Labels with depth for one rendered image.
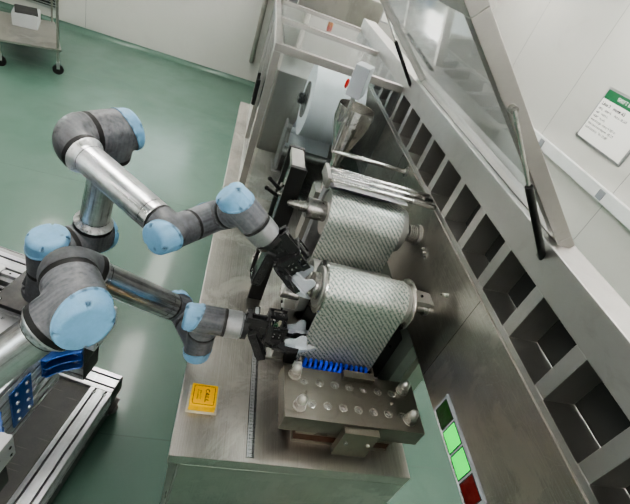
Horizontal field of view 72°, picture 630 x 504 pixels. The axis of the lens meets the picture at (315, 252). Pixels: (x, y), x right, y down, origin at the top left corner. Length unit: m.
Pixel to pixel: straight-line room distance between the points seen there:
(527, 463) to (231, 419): 0.73
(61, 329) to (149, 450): 1.37
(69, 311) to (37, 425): 1.19
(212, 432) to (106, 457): 1.02
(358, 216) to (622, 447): 0.81
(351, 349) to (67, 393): 1.27
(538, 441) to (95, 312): 0.85
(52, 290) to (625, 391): 0.99
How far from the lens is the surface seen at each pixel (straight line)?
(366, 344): 1.28
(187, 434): 1.24
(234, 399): 1.31
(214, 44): 6.58
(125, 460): 2.20
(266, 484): 1.34
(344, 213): 1.27
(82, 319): 0.93
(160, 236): 0.95
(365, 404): 1.27
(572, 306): 0.92
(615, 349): 0.85
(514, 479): 1.00
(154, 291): 1.20
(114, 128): 1.25
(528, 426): 0.96
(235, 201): 0.96
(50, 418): 2.07
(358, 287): 1.15
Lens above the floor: 1.98
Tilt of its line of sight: 34 degrees down
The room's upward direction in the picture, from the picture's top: 23 degrees clockwise
